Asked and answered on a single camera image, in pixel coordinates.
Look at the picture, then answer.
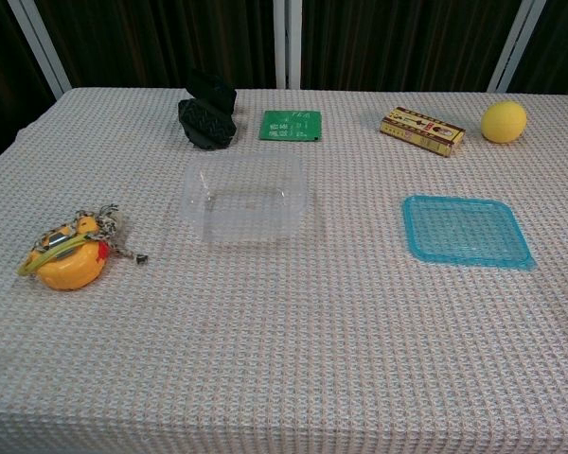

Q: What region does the blue translucent plastic lid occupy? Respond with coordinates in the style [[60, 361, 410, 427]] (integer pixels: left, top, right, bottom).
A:
[[401, 194, 537, 273]]

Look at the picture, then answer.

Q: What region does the clear plastic food container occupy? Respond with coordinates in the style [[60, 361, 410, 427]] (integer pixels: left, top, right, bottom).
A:
[[183, 150, 311, 245]]

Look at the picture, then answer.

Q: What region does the yellow and red carton box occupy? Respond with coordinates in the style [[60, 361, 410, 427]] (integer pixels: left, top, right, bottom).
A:
[[379, 106, 466, 158]]

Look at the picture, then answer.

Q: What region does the green square packet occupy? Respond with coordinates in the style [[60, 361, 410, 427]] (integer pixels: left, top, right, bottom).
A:
[[257, 109, 323, 142]]

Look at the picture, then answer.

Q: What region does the pink white waffle tablecloth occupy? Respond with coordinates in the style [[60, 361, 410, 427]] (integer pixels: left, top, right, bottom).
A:
[[0, 87, 568, 454]]

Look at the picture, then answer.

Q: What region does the black fabric wrist brace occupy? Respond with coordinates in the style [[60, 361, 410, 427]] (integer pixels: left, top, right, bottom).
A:
[[177, 69, 239, 150]]

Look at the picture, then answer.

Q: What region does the dark pleated curtain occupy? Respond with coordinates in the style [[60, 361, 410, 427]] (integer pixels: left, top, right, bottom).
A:
[[0, 0, 568, 171]]

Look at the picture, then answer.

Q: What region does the yellow plastic duck toy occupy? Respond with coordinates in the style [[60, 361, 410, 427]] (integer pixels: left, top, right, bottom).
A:
[[17, 215, 111, 291]]

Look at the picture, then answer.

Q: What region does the yellow foam ball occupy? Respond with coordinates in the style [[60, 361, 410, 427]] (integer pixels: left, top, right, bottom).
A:
[[480, 100, 528, 144]]

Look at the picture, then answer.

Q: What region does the braided cord keychain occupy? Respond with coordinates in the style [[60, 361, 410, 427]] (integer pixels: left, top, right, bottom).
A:
[[32, 203, 150, 266]]

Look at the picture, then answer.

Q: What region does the white metal frame post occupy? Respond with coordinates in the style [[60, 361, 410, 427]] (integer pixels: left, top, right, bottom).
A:
[[7, 0, 73, 95], [272, 0, 303, 91], [487, 0, 548, 94]]

